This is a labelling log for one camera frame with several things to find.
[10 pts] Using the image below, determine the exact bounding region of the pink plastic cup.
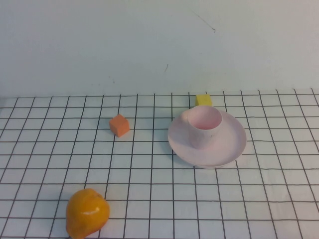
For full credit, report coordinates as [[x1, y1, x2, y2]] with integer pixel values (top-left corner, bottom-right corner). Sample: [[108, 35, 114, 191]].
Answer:
[[186, 105, 223, 149]]

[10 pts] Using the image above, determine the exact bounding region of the pink round plate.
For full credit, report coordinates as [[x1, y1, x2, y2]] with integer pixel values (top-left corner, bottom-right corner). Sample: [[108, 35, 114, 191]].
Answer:
[[167, 107, 247, 169]]

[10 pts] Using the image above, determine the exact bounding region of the orange foam cube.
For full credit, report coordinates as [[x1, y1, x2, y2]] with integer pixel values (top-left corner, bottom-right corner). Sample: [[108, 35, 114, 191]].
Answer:
[[109, 114, 130, 137]]

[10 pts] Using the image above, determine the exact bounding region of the yellow foam cube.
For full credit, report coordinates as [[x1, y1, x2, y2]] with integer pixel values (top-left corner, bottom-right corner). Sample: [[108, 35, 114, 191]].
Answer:
[[195, 94, 213, 107]]

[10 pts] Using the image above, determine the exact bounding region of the orange pear-shaped toy fruit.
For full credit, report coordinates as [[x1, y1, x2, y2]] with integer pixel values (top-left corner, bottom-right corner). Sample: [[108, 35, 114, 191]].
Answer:
[[65, 188, 110, 239]]

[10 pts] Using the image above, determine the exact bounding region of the white black-grid tablecloth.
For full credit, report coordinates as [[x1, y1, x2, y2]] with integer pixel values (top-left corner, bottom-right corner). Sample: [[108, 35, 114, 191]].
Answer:
[[0, 88, 319, 239]]

